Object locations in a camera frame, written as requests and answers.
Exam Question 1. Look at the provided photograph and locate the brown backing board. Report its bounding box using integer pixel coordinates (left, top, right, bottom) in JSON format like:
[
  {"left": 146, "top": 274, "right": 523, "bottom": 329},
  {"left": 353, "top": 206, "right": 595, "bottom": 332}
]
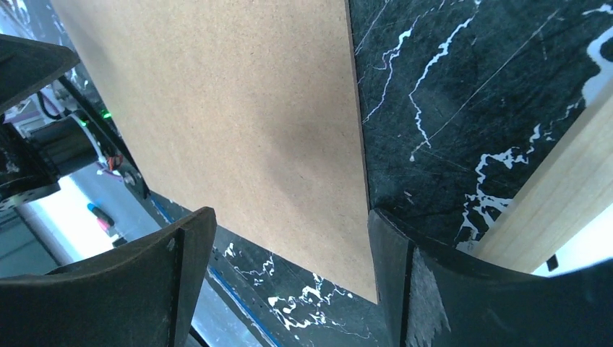
[{"left": 52, "top": 1, "right": 377, "bottom": 301}]

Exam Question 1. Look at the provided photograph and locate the light wooden picture frame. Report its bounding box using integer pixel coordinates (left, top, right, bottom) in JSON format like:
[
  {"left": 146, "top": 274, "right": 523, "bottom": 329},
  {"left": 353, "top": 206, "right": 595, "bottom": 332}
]
[{"left": 472, "top": 85, "right": 612, "bottom": 273}]

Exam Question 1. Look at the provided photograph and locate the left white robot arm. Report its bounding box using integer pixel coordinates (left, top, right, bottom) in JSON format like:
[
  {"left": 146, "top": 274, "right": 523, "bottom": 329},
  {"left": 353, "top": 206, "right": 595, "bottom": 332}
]
[{"left": 1, "top": 35, "right": 104, "bottom": 210}]

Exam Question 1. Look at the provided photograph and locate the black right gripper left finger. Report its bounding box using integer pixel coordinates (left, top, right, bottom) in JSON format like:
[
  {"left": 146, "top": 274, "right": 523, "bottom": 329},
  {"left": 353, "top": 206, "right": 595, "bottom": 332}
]
[{"left": 1, "top": 207, "right": 217, "bottom": 346}]

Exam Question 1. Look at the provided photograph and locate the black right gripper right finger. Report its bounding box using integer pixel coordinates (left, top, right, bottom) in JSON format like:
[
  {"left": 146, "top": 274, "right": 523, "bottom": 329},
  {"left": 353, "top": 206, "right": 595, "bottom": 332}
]
[{"left": 368, "top": 209, "right": 612, "bottom": 346}]

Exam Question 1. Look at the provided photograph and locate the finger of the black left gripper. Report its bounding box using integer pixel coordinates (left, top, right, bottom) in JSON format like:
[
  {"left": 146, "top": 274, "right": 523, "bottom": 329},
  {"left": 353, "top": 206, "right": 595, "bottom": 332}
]
[{"left": 1, "top": 34, "right": 80, "bottom": 113}]

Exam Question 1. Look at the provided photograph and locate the cat and books photo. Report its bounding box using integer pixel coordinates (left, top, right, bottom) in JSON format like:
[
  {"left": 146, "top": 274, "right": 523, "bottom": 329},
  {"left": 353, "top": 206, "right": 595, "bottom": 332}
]
[{"left": 532, "top": 205, "right": 612, "bottom": 277}]

